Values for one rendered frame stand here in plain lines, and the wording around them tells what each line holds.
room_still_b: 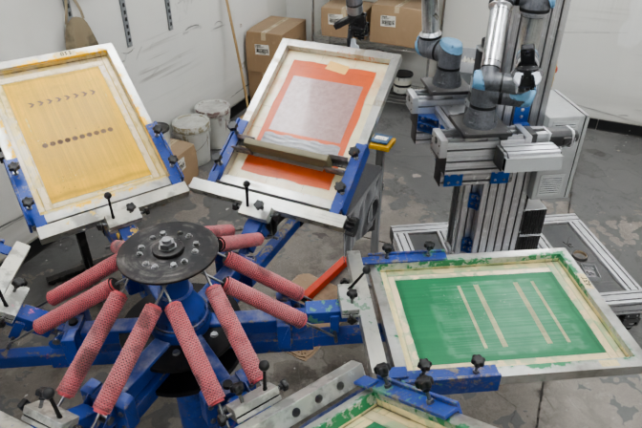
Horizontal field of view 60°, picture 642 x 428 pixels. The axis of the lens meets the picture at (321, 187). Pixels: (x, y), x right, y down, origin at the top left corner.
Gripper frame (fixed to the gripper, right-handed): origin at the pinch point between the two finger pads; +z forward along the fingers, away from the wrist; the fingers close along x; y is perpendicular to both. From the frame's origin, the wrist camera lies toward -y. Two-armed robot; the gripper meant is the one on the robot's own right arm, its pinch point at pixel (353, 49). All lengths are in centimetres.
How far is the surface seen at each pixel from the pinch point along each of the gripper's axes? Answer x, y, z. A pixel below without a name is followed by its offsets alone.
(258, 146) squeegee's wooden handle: -77, -12, -2
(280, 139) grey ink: -65, -9, 5
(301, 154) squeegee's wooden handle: -77, 8, -3
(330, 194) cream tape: -83, 21, 10
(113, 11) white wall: 43, -200, 29
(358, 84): -30.6, 14.5, -4.1
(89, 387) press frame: -187, -5, -11
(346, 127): -52, 17, 2
